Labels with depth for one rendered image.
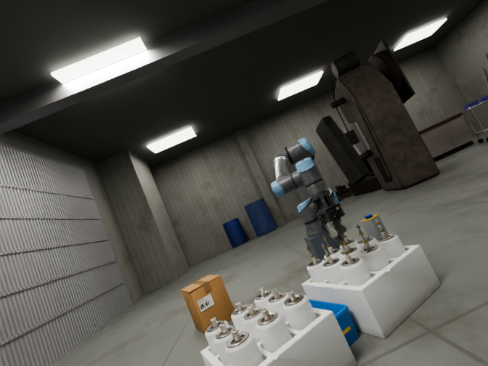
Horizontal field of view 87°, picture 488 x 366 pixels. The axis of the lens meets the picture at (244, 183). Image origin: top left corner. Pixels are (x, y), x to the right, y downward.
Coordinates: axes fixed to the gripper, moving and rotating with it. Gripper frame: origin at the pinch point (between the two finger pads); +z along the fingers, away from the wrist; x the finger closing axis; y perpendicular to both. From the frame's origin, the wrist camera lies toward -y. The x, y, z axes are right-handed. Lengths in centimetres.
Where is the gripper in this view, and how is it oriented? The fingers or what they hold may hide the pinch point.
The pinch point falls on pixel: (338, 239)
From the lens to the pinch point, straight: 114.6
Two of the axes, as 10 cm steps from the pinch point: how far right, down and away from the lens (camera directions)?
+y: 1.6, -2.2, -9.6
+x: 9.0, -3.7, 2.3
